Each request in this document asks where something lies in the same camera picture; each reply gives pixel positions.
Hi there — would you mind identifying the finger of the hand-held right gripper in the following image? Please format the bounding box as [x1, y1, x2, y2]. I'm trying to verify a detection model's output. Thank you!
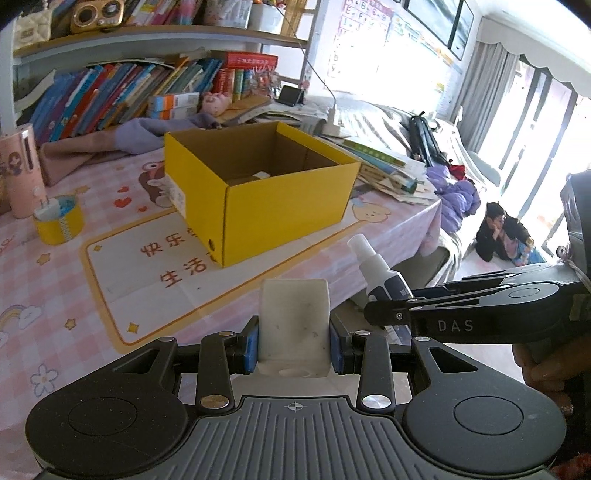
[410, 266, 569, 299]
[363, 281, 576, 330]

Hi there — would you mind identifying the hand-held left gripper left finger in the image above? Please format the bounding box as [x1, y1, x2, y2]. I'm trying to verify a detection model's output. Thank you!
[108, 316, 262, 414]

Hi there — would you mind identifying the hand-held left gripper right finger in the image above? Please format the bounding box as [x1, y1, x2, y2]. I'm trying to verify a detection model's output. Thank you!
[329, 318, 481, 412]

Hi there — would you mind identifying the white navy spray bottle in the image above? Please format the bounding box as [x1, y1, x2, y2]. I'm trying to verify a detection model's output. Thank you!
[346, 233, 417, 345]

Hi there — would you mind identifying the white square charger adapter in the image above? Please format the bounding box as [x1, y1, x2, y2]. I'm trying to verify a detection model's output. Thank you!
[256, 278, 332, 380]

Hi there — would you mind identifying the yellow cardboard box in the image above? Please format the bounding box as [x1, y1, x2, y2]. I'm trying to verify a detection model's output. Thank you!
[163, 120, 362, 269]

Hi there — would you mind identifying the yellow tape roll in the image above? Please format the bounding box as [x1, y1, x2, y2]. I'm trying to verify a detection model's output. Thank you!
[32, 193, 85, 246]

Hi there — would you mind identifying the white pronged charger plug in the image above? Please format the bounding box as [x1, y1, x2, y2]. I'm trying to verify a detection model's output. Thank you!
[34, 196, 64, 220]

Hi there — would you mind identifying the person's right hand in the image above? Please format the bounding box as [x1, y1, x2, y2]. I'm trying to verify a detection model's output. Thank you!
[512, 344, 579, 416]

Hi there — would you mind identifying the purple jacket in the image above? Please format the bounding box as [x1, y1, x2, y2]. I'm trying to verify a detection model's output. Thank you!
[424, 163, 484, 234]

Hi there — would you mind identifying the pile of books and papers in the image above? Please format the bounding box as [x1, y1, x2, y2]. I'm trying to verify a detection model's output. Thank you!
[221, 94, 444, 204]

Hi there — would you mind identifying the black backpack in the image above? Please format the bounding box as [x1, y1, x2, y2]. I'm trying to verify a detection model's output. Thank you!
[406, 111, 451, 168]

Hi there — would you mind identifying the grey curtain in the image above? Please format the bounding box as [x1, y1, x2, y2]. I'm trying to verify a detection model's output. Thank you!
[457, 41, 523, 153]

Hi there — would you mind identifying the pink checked tablecloth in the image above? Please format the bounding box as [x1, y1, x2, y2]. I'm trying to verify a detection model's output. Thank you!
[0, 115, 444, 407]

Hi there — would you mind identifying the white power adapter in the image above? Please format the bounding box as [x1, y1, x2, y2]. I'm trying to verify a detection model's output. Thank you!
[320, 106, 345, 137]

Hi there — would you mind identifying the white scalloped valance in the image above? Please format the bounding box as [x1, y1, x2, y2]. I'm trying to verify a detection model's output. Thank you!
[479, 13, 591, 98]

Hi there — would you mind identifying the purple cloth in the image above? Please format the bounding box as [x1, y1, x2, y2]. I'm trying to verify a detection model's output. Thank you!
[113, 113, 223, 156]

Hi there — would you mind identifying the orange blue carton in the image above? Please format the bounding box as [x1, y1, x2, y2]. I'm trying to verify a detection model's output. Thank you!
[147, 106, 199, 122]
[147, 92, 201, 112]

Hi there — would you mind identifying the pink pig toy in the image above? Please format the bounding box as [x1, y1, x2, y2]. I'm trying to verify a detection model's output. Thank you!
[199, 90, 233, 116]

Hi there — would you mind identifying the pink cloth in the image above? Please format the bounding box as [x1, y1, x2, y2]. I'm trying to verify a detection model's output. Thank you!
[36, 117, 167, 186]

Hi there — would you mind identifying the colourful plastic sticks bundle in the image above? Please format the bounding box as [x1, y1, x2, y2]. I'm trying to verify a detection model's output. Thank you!
[246, 64, 283, 98]

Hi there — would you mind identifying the red standing dictionary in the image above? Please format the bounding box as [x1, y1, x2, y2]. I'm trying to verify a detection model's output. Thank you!
[212, 68, 239, 96]

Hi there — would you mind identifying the red thick dictionary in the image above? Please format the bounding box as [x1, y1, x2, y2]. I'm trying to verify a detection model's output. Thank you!
[209, 51, 279, 70]

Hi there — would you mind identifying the pink cylindrical humidifier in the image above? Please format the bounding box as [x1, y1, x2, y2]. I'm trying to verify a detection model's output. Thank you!
[0, 123, 47, 220]

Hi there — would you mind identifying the row of leaning books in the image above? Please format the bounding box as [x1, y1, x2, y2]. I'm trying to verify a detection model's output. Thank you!
[27, 56, 223, 147]

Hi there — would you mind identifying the bamboo blind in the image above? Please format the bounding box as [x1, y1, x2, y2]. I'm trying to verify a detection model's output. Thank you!
[281, 0, 308, 40]

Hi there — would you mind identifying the white storage box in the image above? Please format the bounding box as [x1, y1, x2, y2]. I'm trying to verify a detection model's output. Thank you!
[249, 3, 285, 34]

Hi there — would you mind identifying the white shelf unit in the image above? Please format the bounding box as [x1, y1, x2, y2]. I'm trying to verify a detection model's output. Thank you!
[0, 0, 324, 135]

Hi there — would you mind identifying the bundle of white tubes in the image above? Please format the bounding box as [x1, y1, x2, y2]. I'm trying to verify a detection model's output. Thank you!
[202, 0, 253, 28]

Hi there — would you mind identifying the row of shelf books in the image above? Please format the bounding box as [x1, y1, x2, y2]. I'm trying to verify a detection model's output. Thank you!
[122, 0, 206, 27]

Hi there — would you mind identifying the gold retro radio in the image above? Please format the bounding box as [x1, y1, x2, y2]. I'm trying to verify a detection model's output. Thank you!
[69, 0, 125, 34]

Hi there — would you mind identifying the white quilted handbag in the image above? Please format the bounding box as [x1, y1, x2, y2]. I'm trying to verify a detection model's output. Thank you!
[11, 6, 54, 52]

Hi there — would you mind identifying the colourful wall chart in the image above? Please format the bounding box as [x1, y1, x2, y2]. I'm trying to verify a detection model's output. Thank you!
[387, 13, 463, 116]

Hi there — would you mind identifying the thin power cable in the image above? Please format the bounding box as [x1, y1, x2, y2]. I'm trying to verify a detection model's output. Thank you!
[302, 43, 338, 112]

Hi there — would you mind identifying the black framed wall screen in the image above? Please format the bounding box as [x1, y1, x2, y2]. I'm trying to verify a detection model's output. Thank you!
[403, 0, 476, 61]

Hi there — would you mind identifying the alphabet wall poster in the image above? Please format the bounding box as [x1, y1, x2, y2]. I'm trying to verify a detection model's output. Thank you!
[329, 0, 393, 77]

